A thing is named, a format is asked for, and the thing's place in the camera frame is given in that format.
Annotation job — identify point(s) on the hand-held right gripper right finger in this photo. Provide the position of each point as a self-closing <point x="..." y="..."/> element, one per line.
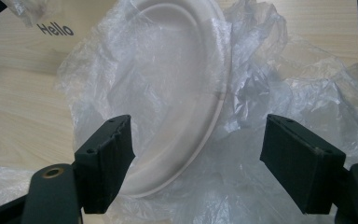
<point x="301" y="168"/>

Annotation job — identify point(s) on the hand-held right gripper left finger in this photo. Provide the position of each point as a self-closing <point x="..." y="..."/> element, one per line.
<point x="102" y="168"/>

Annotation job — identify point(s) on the white paper plate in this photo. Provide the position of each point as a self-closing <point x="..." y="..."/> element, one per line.
<point x="195" y="155"/>

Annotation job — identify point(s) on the clear plastic bag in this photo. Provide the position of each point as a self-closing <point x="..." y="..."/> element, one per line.
<point x="258" y="77"/>

